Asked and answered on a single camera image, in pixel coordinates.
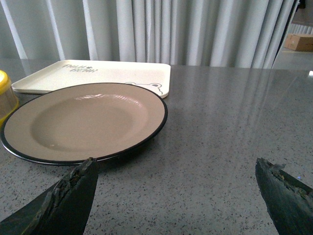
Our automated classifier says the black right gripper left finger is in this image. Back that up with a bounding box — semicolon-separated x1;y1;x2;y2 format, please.
0;158;98;235

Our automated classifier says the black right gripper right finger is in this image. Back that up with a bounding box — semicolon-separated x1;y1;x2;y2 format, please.
255;158;313;235

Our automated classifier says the tan plate with black rim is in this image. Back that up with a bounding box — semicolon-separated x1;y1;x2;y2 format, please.
0;83;168;165

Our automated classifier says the cream rectangular tray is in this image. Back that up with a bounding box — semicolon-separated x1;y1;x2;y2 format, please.
12;60;171;98

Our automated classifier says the bamboo steamer with yellow rims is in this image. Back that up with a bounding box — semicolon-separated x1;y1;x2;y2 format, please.
0;71;19;125

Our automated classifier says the brown cardboard box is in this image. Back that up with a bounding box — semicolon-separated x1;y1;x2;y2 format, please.
284;34;313;52

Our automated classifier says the grey pleated curtain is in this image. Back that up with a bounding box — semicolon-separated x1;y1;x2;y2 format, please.
0;0;297;68

